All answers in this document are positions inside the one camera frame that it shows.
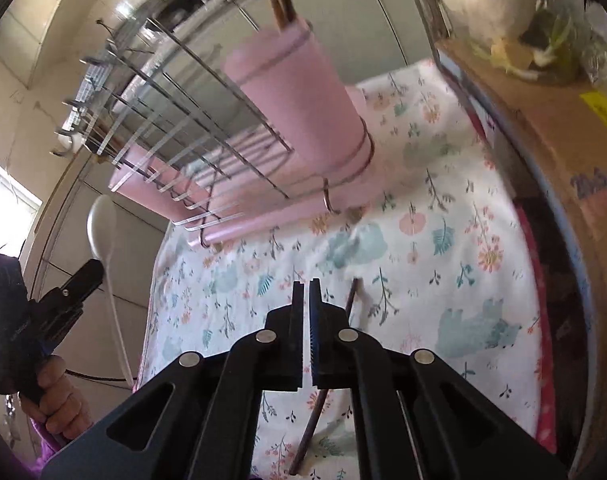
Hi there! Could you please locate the white plastic spoon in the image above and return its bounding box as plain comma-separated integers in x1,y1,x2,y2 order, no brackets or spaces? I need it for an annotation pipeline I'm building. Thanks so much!
86,195,134,388

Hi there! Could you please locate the left hand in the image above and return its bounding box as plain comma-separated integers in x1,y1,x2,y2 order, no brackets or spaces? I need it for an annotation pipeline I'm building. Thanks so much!
19,356,94,440

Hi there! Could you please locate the dark chopstick on mat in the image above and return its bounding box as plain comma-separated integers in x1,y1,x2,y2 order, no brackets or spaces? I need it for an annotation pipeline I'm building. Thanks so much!
288,278,360,476

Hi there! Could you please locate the floral white cloth mat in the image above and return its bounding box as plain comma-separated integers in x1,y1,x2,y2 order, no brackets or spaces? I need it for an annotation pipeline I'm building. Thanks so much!
138,60,556,451

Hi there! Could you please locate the pink drip tray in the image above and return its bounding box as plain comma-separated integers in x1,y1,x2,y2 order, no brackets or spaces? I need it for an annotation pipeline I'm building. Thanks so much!
172,84,379,248

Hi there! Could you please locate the pink cup right side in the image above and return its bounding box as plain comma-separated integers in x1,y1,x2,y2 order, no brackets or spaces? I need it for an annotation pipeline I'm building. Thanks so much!
223,18,371,179

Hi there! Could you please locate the cardboard shelf board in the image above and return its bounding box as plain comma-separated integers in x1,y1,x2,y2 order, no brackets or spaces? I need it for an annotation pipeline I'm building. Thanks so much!
436,39,607,477

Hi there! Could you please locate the napa cabbage in bag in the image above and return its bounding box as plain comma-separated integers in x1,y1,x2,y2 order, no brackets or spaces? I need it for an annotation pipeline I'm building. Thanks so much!
441,0,584,84

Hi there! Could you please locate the metal wire utensil rack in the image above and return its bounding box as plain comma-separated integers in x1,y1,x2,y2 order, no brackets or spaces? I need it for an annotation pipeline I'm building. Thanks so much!
61,28,373,229

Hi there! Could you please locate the black wok with handle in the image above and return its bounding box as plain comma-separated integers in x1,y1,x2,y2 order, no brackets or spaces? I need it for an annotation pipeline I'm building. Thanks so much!
154,0,204,29

